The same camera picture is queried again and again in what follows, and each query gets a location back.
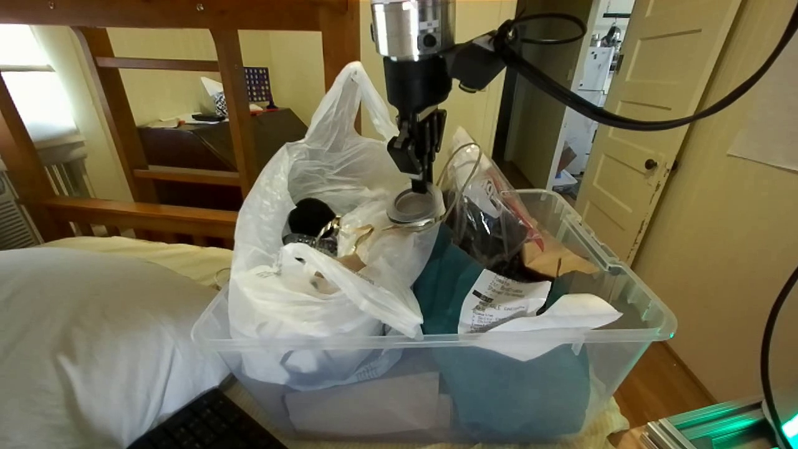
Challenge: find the white paper label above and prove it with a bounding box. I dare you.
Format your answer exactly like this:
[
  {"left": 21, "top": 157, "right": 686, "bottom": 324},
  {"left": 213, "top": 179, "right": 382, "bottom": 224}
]
[{"left": 457, "top": 273, "right": 550, "bottom": 334}]

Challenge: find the cream yellow bed blanket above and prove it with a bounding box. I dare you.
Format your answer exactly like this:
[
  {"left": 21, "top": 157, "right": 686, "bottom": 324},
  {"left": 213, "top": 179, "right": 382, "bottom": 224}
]
[{"left": 53, "top": 238, "right": 232, "bottom": 289}]

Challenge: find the white pillow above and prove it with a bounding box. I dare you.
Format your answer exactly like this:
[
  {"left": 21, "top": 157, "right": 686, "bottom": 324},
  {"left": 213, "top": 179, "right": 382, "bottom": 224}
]
[{"left": 0, "top": 248, "right": 227, "bottom": 449}]

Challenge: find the wooden bed frame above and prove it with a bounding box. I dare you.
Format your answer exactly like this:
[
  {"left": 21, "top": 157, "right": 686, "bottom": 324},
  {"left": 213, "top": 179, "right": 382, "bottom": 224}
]
[{"left": 0, "top": 0, "right": 364, "bottom": 249}]

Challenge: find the black keyboard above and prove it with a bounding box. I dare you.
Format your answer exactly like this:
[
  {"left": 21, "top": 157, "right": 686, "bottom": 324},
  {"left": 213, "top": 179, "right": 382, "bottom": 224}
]
[{"left": 127, "top": 389, "right": 287, "bottom": 449}]

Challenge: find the white plastic bag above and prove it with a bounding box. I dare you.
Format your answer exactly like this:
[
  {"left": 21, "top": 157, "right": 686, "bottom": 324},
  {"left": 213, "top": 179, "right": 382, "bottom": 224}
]
[{"left": 227, "top": 62, "right": 437, "bottom": 389}]

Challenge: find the clear plastic storage bin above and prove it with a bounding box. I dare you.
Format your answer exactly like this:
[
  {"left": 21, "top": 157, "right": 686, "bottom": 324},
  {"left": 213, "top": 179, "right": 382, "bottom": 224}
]
[{"left": 191, "top": 190, "right": 676, "bottom": 444}]

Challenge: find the clear plastic bag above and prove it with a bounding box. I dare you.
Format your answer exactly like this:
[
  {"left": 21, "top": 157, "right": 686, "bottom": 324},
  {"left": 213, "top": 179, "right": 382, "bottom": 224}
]
[{"left": 442, "top": 127, "right": 543, "bottom": 280}]

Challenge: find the cream panel door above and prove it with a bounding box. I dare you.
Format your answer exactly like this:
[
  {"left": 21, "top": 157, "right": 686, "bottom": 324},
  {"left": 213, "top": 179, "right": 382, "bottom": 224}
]
[{"left": 575, "top": 0, "right": 741, "bottom": 261}]

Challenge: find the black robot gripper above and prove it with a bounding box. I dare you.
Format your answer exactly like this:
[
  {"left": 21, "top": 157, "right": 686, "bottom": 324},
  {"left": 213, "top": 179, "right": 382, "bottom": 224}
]
[{"left": 384, "top": 57, "right": 452, "bottom": 198}]

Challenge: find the silver grey ribbon spool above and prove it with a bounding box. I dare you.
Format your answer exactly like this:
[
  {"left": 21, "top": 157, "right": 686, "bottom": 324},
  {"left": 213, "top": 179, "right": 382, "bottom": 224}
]
[{"left": 389, "top": 187, "right": 445, "bottom": 228}]

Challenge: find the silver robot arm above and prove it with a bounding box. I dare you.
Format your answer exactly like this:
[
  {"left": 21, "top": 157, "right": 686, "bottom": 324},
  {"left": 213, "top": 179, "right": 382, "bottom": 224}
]
[{"left": 371, "top": 0, "right": 454, "bottom": 193}]

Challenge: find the teal cloth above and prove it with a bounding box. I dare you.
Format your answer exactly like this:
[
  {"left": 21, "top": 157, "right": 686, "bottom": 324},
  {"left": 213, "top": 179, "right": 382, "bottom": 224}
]
[{"left": 413, "top": 229, "right": 590, "bottom": 441}]

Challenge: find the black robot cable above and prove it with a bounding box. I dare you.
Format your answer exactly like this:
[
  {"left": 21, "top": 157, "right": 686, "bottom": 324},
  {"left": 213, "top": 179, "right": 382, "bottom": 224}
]
[{"left": 445, "top": 2, "right": 798, "bottom": 135}]

